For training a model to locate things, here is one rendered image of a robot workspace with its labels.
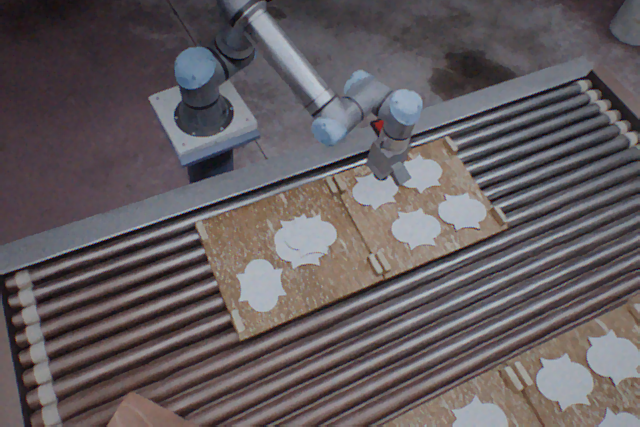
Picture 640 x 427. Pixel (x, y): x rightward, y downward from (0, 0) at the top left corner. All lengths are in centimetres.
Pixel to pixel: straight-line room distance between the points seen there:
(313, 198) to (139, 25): 213
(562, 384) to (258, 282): 79
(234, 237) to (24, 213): 148
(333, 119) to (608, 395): 95
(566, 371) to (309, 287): 67
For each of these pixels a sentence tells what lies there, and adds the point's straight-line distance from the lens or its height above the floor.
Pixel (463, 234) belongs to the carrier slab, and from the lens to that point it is 160.
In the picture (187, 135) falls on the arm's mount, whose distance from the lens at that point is 173.
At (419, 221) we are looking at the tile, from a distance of 157.
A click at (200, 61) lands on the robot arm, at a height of 112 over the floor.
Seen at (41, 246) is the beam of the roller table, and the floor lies 92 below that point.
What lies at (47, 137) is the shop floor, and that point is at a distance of 301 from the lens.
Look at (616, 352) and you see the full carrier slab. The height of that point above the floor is 95.
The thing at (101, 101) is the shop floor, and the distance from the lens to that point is 308.
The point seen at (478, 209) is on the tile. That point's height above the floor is 94.
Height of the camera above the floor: 227
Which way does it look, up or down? 57 degrees down
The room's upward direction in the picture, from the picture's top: 10 degrees clockwise
